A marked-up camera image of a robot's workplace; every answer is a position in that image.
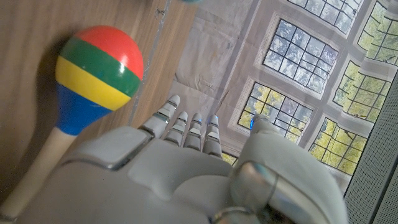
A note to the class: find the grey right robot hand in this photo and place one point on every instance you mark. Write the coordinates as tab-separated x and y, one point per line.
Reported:
174	186

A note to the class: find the striped wooden maraca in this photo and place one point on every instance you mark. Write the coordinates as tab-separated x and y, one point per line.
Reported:
96	74

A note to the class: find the printed window backdrop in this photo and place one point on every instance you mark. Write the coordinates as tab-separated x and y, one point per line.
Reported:
295	62

